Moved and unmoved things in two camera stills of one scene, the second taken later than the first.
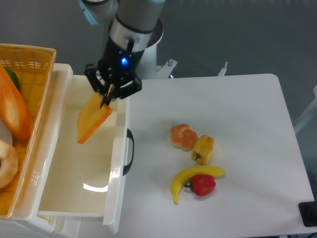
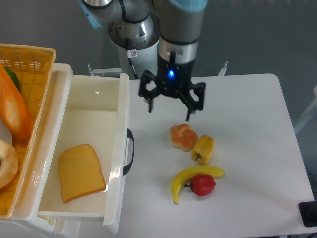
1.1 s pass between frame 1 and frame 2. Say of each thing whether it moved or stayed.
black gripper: moved
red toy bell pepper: stayed
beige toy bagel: stayed
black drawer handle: stayed
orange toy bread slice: moved
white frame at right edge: stayed
